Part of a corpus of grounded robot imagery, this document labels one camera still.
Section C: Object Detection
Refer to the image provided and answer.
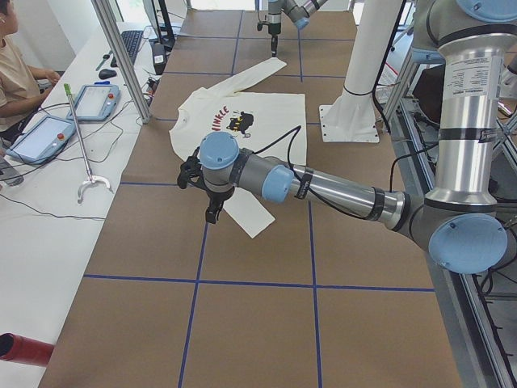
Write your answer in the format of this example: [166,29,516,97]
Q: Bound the white camera pole base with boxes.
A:
[319,0,405,143]

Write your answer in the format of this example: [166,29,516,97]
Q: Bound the person in beige shirt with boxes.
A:
[1,1,61,145]

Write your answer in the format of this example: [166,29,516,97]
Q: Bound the far blue teach pendant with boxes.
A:
[74,83,120,122]

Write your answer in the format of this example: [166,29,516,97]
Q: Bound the black power adapter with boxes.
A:
[152,42,167,75]

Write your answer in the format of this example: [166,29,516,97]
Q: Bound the cream long-sleeve printed shirt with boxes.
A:
[170,58,307,238]

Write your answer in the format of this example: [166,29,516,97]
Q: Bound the blue teach pendant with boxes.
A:
[74,83,120,122]
[6,115,76,164]

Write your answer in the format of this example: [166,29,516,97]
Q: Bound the black keyboard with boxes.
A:
[120,30,144,64]

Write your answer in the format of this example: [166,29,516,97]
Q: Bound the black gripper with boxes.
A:
[257,13,281,57]
[177,147,234,223]

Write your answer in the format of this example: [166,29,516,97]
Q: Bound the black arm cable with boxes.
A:
[252,124,439,217]

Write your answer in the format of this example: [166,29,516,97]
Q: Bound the black monitor stand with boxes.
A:
[156,0,176,52]

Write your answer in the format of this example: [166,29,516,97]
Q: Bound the red cylinder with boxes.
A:
[1,333,54,367]

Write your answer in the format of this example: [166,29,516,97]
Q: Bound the near blue teach pendant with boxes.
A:
[6,115,76,164]

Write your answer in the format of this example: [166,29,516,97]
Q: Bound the aluminium side frame rail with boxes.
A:
[381,52,517,388]

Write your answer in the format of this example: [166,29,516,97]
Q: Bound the black computer mouse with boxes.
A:
[98,69,117,80]

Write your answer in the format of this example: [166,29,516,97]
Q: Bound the aluminium frame post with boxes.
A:
[91,0,151,124]

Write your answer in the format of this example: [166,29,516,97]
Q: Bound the metal reacher grabber tool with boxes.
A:
[64,83,112,204]

